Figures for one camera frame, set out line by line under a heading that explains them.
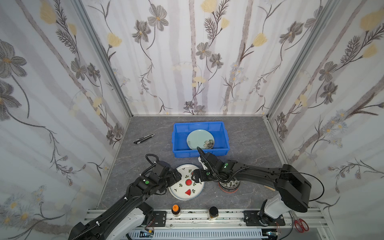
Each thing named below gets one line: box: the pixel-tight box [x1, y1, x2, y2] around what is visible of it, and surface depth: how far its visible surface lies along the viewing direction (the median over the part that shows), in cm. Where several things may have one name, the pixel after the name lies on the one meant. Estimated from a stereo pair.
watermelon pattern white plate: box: [168, 164, 205, 201], surface depth 84 cm
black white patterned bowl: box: [219, 180, 241, 189], surface depth 79 cm
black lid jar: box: [209, 206, 219, 217], surface depth 70 cm
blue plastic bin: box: [172, 121, 230, 158], surface depth 108 cm
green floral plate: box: [186, 129, 215, 150], surface depth 107 cm
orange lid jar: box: [171, 204, 181, 217], surface depth 71 cm
